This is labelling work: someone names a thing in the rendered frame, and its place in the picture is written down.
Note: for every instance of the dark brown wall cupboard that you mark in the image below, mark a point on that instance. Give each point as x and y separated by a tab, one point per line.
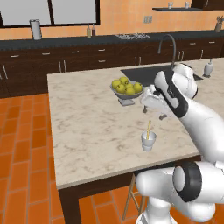
208	4

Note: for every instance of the utensil pot with tools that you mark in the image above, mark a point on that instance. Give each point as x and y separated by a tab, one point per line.
218	26

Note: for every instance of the grey wall outlet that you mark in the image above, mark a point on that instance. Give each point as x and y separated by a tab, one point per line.
148	19

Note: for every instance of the dark wall shelf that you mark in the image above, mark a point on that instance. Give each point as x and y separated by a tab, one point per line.
178	9

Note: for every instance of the yellow straw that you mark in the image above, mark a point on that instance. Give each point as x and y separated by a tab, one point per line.
148	129

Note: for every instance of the dark brown cupboard run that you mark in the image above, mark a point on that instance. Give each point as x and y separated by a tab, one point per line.
81	58

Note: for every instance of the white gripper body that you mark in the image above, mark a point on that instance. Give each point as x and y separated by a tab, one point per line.
154	100

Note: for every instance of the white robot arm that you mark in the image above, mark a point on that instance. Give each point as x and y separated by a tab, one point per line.
201	125

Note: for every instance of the white soap dispenser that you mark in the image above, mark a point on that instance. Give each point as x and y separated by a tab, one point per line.
208	69

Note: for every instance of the silver hob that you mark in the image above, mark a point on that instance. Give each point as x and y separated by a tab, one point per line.
132	36

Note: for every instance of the dark brown bottle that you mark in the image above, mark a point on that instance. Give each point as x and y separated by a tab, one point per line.
94	30

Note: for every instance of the dark framed window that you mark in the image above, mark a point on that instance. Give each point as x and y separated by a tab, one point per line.
49	13

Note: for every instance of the yellow-green apple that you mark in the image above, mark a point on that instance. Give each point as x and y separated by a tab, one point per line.
116	84
130	91
138	87
120	88
129	85
124	80

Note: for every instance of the dark grey curved tap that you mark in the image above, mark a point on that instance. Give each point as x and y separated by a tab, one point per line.
174	49

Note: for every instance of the dark sink basin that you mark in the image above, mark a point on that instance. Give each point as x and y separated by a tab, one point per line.
140	74

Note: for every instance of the tan bottle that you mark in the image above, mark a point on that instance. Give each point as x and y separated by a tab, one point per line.
88	31

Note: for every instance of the dark brown island base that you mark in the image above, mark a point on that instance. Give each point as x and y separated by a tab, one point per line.
70	201

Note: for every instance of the white cup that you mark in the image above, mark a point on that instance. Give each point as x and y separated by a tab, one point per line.
187	5
170	5

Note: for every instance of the wooden stool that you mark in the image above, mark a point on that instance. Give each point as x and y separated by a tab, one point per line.
131	198

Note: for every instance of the grey fruit bowl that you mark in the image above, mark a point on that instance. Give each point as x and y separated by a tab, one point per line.
127	97

